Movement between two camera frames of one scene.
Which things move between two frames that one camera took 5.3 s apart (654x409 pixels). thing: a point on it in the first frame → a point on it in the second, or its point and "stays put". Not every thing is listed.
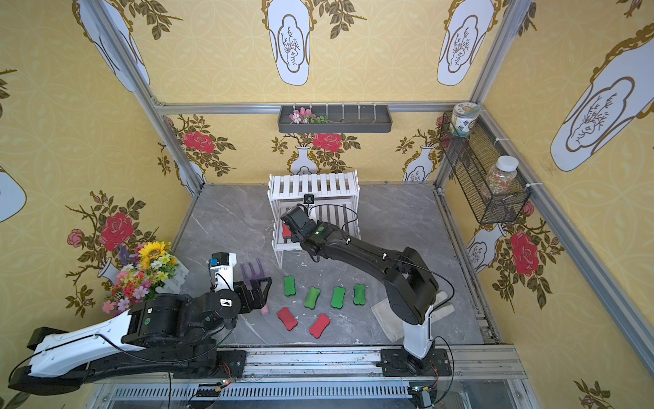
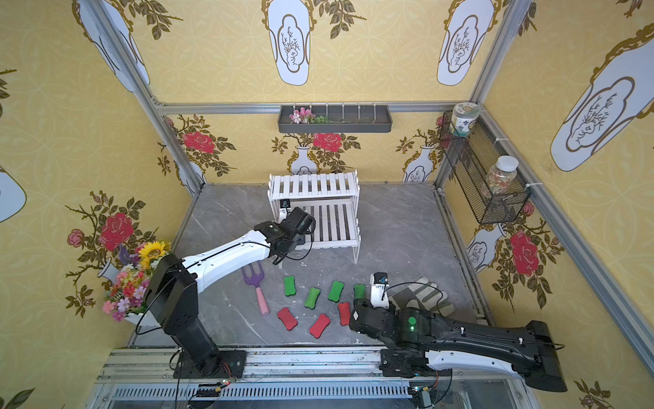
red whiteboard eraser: (319, 325) stays put
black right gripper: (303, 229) → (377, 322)
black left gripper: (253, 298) → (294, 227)
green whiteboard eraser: (312, 295) stays put
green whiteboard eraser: (359, 294) stays put
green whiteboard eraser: (289, 285) stays put
